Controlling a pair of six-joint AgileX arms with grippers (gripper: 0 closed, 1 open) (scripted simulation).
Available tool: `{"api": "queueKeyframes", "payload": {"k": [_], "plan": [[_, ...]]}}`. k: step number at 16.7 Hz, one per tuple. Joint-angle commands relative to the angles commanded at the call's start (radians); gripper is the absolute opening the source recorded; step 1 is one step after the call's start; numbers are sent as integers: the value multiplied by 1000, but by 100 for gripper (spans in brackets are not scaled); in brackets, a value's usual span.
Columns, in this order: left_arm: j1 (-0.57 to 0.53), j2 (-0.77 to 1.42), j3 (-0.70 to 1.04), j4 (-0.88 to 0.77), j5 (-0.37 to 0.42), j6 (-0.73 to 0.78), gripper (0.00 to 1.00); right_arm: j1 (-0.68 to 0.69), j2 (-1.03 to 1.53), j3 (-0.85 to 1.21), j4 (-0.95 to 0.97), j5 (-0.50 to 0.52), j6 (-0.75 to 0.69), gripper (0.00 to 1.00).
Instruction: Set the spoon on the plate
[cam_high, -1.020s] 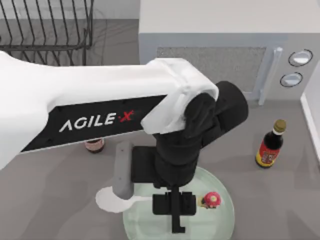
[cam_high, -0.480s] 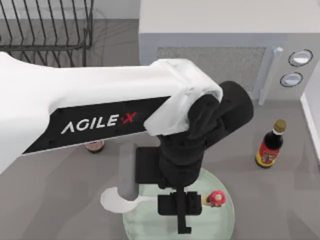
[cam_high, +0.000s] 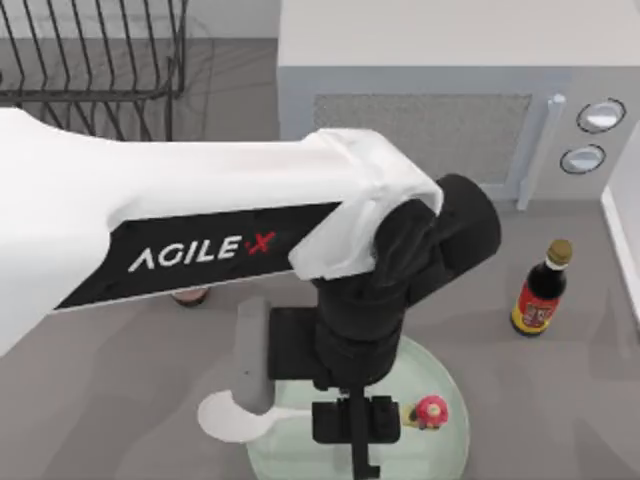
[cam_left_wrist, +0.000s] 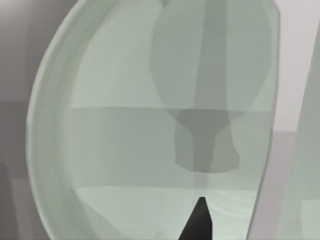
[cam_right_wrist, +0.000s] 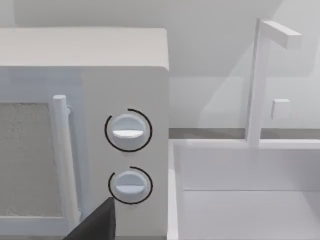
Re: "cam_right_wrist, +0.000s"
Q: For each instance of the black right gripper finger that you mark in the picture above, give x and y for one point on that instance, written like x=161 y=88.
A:
x=100 y=223

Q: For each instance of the white microwave knob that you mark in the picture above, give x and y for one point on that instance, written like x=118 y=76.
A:
x=128 y=130
x=130 y=186

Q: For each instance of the pale microwave oven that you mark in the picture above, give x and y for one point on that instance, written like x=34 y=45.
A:
x=95 y=75

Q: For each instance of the white sink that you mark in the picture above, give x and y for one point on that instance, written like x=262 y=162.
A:
x=245 y=190

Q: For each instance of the tall white tap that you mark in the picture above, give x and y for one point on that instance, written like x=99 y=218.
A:
x=260 y=82

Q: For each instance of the small white tap lever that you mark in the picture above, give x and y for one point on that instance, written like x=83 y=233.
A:
x=280 y=108

